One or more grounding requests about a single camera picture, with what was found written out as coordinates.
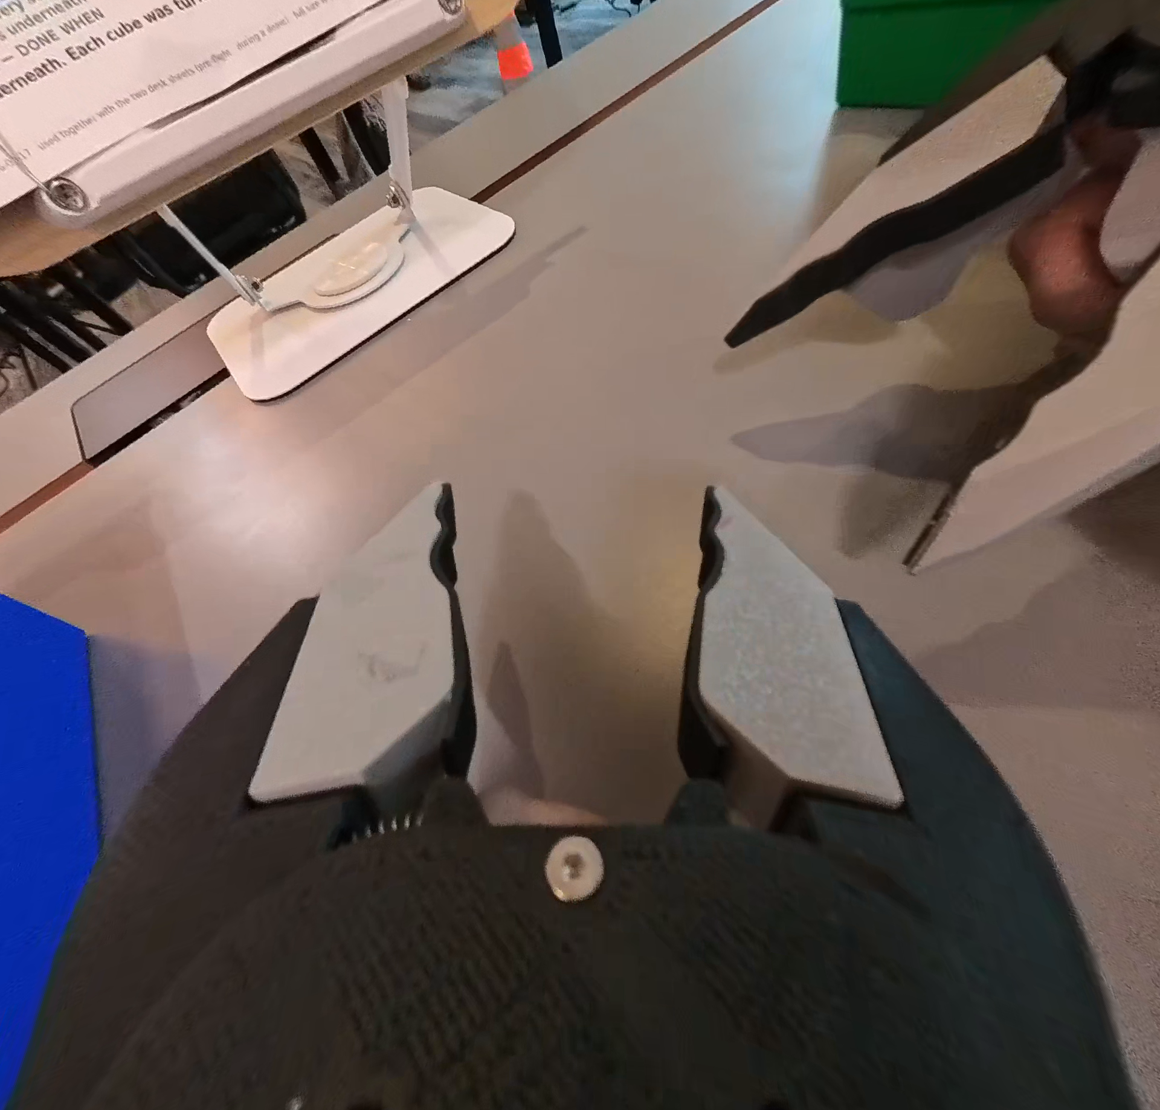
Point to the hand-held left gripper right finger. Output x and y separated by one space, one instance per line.
779 675

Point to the printed instruction sheet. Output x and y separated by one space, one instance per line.
181 40

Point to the instruction sheet on stand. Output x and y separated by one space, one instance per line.
434 231

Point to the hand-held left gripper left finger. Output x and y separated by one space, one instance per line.
371 666

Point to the green plastic bin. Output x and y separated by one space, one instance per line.
905 40

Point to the orange striped traffic cone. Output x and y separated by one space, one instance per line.
514 62

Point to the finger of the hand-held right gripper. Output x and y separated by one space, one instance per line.
1087 439
905 194

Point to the blue plastic bin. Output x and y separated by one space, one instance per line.
44 811

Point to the person's right hand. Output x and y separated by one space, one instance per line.
1060 267

